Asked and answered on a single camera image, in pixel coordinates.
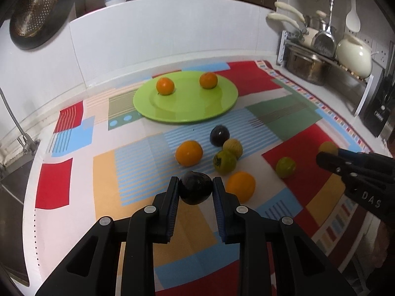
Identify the steel sink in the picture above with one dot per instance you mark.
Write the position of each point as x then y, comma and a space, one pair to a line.
12, 215

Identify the green tomato with calyx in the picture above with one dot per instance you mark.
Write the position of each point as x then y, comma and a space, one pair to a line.
224, 161

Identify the orange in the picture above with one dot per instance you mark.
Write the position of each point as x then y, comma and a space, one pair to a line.
241, 186
165, 86
208, 80
189, 153

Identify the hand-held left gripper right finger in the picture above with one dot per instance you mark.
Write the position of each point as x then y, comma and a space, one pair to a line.
219, 209

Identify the yellow round fruit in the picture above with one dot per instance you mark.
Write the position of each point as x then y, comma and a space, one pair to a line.
327, 147

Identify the green round fruit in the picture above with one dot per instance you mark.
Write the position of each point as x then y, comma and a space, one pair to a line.
285, 167

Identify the steel slotted spatula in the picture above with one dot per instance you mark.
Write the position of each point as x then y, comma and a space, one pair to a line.
324, 41

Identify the dark purple plum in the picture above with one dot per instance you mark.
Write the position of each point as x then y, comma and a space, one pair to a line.
219, 135
196, 188

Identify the metal colander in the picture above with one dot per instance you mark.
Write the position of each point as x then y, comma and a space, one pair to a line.
34, 14

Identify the metal faucet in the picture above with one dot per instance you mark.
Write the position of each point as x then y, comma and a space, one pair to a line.
17, 120

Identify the white ceramic pot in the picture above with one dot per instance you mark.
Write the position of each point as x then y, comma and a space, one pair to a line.
355, 56

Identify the green plate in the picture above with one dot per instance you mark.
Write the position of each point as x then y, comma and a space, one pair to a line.
188, 103

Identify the white wall socket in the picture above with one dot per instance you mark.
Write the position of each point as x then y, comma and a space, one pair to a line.
381, 51

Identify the tan round fruit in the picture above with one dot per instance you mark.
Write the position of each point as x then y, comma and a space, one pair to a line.
234, 146

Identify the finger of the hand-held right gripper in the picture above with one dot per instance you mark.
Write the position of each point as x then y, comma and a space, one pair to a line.
355, 156
331, 162

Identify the colourful patterned mat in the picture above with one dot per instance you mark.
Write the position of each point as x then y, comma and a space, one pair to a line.
135, 175

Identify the large steel pot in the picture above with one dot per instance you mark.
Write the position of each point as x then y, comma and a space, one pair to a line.
304, 64

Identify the black appliance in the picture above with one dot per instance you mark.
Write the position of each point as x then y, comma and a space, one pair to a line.
380, 108

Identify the white backdrop board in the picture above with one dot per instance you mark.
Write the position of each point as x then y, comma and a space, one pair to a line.
172, 37

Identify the steel dish rack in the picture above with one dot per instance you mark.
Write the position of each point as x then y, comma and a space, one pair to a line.
348, 77

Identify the white rice spoon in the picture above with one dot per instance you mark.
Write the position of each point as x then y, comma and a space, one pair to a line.
353, 17

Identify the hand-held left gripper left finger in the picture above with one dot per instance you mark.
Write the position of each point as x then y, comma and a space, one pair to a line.
172, 205

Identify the small steel pot with lid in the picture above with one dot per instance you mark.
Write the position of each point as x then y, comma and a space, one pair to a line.
317, 21

